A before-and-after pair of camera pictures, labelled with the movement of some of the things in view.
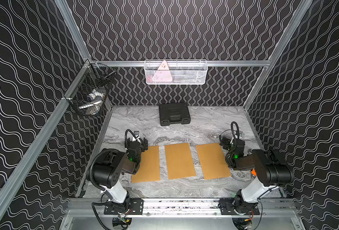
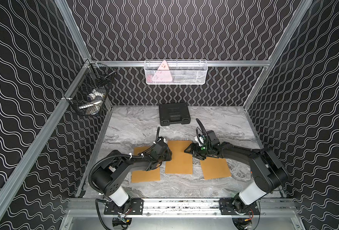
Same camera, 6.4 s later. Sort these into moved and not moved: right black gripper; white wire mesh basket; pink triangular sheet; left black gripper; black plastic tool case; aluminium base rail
Moved: left black gripper; right black gripper
Not moved: aluminium base rail; pink triangular sheet; white wire mesh basket; black plastic tool case
